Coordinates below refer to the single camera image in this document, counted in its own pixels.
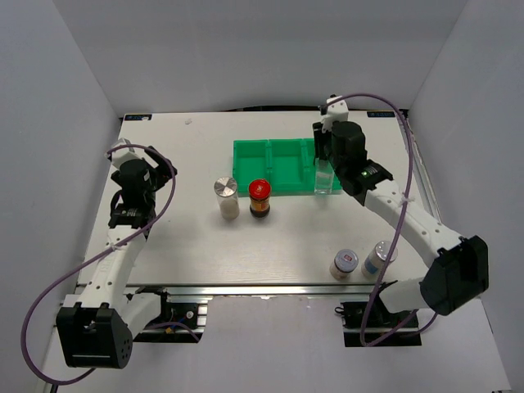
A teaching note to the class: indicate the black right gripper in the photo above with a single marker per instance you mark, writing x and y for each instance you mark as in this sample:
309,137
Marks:
319,137

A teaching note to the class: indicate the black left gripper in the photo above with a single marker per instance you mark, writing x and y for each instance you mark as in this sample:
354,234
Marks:
164,171

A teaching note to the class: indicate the clear glass cruet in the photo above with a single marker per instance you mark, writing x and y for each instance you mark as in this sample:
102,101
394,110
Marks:
324,178

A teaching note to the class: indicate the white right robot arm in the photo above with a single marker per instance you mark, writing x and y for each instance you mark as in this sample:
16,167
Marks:
458,267

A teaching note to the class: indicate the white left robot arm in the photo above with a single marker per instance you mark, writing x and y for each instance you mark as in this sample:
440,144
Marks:
97,331

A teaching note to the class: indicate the green three-compartment tray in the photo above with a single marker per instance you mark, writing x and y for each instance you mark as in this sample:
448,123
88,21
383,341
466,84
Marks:
287,164

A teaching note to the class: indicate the right blue table sticker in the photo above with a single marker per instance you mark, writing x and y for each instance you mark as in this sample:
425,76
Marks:
381,114

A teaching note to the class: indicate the silver-lid white powder jar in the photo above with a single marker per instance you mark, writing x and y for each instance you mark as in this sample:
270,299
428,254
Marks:
226,192

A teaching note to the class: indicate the red-lid dark sauce jar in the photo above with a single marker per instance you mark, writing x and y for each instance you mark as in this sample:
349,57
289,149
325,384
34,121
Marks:
259,191

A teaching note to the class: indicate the red-label lid small jar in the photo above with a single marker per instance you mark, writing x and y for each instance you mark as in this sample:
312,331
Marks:
344,263

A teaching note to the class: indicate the blue-label white shaker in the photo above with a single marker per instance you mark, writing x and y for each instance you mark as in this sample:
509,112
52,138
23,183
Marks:
375,260

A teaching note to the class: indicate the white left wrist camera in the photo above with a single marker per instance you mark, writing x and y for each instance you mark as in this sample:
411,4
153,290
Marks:
124,153

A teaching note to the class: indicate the aluminium side rail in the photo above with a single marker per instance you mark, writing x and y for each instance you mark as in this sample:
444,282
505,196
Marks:
421,176

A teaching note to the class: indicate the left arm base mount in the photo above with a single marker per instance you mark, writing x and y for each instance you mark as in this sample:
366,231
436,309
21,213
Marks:
183,317

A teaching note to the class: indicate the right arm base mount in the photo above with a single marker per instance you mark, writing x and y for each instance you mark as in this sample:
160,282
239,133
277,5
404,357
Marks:
379,323

